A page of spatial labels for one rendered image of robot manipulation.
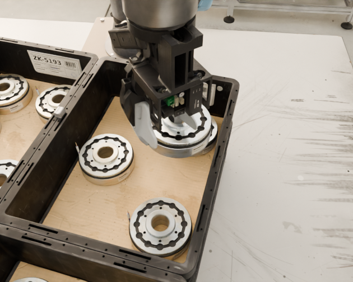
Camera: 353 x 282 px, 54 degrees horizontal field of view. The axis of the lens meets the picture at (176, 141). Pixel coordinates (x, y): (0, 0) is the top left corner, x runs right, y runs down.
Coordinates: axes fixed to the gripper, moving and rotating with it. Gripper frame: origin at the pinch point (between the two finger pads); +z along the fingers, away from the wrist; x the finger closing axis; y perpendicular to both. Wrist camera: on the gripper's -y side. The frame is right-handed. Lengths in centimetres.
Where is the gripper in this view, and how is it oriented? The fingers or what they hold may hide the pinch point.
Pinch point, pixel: (158, 128)
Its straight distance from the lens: 52.1
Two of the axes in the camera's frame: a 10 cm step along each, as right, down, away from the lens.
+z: 0.0, 6.3, 7.7
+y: 5.2, 6.6, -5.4
